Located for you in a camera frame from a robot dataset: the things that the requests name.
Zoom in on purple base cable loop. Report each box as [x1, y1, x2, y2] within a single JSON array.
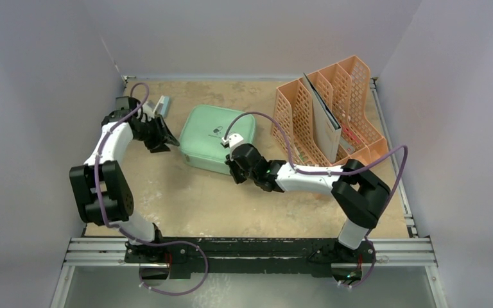
[[139, 248, 212, 299]]

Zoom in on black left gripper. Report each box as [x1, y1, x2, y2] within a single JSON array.
[[134, 115, 178, 153]]

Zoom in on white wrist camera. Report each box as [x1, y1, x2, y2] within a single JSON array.
[[139, 103, 155, 123], [221, 133, 245, 151]]

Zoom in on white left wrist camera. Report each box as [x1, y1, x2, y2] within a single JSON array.
[[139, 103, 155, 123]]

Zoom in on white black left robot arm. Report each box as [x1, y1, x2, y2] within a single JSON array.
[[69, 96, 180, 262]]

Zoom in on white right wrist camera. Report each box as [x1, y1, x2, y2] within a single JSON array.
[[221, 133, 245, 151]]

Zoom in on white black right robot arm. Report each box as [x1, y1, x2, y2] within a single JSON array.
[[222, 143, 394, 261]]

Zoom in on mint green case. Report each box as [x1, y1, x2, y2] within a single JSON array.
[[179, 105, 242, 175]]

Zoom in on grey folder in organizer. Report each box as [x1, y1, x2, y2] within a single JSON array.
[[302, 73, 342, 164]]

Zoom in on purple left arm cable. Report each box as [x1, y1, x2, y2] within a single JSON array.
[[93, 82, 209, 256]]

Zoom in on peach plastic file organizer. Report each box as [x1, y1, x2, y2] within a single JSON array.
[[271, 55, 388, 166]]

